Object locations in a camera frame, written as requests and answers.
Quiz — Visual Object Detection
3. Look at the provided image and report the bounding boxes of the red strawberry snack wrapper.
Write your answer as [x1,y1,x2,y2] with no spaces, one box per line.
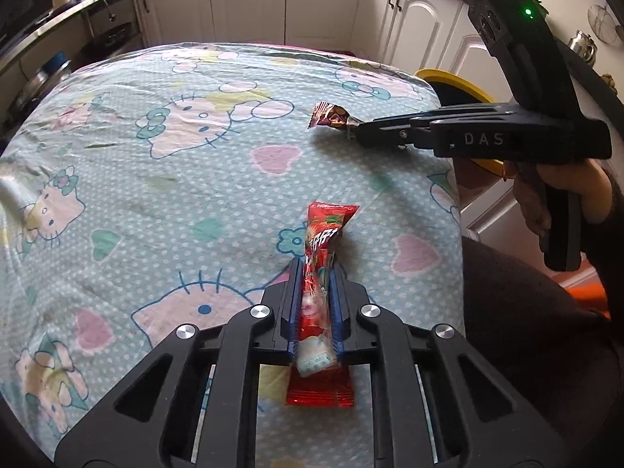
[287,202,358,408]

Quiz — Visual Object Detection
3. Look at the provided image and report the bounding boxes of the dark colourful snack wrapper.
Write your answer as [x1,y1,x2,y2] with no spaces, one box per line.
[309,101,363,131]

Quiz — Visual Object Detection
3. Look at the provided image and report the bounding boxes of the yellow rimmed black trash bin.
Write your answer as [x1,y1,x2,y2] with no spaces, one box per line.
[415,68,513,180]

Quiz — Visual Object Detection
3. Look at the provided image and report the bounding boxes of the person's right hand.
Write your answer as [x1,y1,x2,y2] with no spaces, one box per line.
[505,160,612,237]

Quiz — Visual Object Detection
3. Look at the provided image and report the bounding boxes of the steel kettle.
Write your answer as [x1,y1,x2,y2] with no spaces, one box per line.
[568,30,597,68]

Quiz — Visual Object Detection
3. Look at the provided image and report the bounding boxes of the Hello Kitty patterned tablecloth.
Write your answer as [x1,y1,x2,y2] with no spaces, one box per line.
[1,44,463,457]

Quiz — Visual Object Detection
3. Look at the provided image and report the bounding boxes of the black wok pan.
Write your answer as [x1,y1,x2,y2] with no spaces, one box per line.
[91,22,132,51]

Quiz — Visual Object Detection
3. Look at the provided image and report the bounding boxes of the steel cooking pot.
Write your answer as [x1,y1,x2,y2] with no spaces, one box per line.
[12,52,71,111]

